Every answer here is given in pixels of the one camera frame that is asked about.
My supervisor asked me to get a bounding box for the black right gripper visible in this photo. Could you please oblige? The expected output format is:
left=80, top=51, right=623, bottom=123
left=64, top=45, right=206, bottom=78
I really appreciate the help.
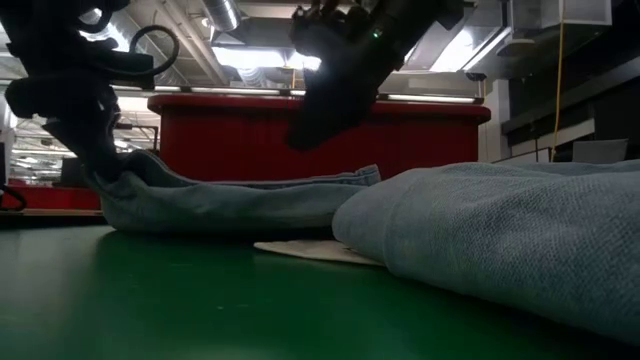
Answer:
left=287, top=0, right=401, bottom=151

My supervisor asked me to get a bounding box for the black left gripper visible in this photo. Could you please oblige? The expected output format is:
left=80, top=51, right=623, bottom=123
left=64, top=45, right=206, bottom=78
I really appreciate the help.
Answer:
left=4, top=42, right=154, bottom=184

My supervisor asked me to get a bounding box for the light blue denim shirt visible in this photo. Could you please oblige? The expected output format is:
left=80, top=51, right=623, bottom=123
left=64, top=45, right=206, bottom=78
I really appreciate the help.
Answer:
left=331, top=158, right=640, bottom=346

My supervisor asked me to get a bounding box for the red plastic laundry bin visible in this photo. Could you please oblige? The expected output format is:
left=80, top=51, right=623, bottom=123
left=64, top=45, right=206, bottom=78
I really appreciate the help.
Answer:
left=147, top=93, right=492, bottom=182

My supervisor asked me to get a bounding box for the black monitor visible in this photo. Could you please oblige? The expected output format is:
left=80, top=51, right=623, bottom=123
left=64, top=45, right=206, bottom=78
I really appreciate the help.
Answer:
left=60, top=157, right=91, bottom=189

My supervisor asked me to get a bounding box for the red low partition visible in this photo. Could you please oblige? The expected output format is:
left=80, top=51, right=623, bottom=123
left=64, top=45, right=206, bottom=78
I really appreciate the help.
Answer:
left=0, top=184, right=101, bottom=211

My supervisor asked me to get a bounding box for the ceiling light strip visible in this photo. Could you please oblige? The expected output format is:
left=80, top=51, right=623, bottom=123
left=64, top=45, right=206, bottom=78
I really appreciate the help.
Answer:
left=112, top=84, right=484, bottom=105

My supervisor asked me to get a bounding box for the white printed tote bag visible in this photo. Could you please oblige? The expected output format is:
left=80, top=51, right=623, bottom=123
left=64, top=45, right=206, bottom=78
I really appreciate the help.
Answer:
left=253, top=239, right=386, bottom=267

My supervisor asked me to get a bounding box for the black curved cable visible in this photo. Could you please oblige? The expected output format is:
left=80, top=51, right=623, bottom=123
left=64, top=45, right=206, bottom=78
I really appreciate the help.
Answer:
left=0, top=183, right=29, bottom=211

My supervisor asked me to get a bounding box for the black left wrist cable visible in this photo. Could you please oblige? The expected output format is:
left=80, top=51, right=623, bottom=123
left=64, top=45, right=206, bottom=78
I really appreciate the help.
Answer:
left=127, top=24, right=181, bottom=77

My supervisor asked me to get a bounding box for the silver ventilation duct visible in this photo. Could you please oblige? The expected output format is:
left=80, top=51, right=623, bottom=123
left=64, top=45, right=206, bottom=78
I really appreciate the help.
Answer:
left=202, top=0, right=242, bottom=32

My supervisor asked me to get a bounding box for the yellow plug and cable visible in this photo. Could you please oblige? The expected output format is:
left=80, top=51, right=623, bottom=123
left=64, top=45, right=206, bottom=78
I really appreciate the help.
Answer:
left=549, top=0, right=566, bottom=161

